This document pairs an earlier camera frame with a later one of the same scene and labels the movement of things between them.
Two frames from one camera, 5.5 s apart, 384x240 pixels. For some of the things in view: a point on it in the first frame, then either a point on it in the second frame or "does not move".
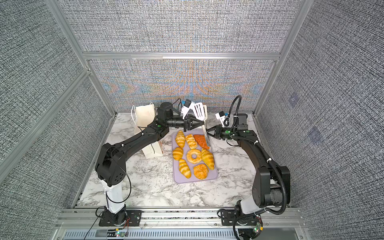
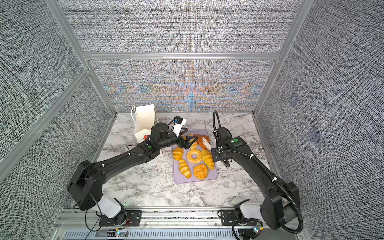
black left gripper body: (175, 122) -> (172, 140)
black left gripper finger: (191, 124) -> (187, 145)
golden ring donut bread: (198, 156) does not move
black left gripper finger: (192, 117) -> (191, 140)
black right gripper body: (225, 133) -> (217, 153)
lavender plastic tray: (192, 157) does not move
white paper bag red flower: (144, 115) does not move
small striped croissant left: (178, 153) does not move
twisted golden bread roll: (192, 142) does not move
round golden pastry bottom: (201, 171) does not move
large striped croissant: (207, 157) does not move
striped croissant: (184, 168) does not move
